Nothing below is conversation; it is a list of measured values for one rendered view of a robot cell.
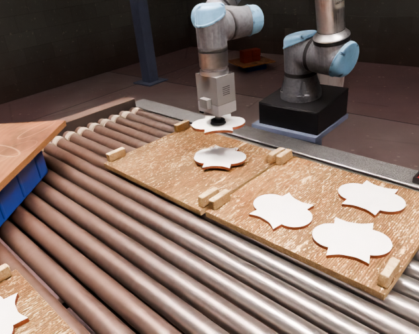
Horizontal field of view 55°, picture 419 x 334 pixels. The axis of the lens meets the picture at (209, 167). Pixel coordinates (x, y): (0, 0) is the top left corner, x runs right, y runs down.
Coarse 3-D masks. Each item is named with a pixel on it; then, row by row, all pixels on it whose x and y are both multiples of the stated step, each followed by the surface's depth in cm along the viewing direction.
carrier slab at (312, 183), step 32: (288, 160) 110; (256, 192) 97; (288, 192) 96; (320, 192) 95; (416, 192) 91; (224, 224) 88; (256, 224) 86; (320, 224) 84; (384, 224) 82; (416, 224) 81; (320, 256) 75; (384, 288) 67
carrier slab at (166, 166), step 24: (168, 144) 126; (192, 144) 125; (216, 144) 123; (240, 144) 122; (120, 168) 114; (144, 168) 113; (168, 168) 112; (192, 168) 111; (216, 168) 109; (240, 168) 108; (264, 168) 107; (168, 192) 100; (192, 192) 99
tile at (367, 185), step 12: (348, 192) 92; (360, 192) 92; (372, 192) 91; (384, 192) 91; (396, 192) 91; (348, 204) 88; (360, 204) 87; (372, 204) 87; (384, 204) 87; (396, 204) 86; (372, 216) 85
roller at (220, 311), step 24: (48, 192) 109; (72, 216) 99; (96, 216) 97; (120, 240) 87; (144, 264) 81; (168, 264) 79; (168, 288) 77; (192, 288) 73; (216, 312) 68; (240, 312) 67
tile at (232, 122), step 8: (200, 120) 113; (208, 120) 112; (232, 120) 111; (240, 120) 110; (192, 128) 110; (200, 128) 107; (208, 128) 107; (216, 128) 107; (224, 128) 106; (232, 128) 107
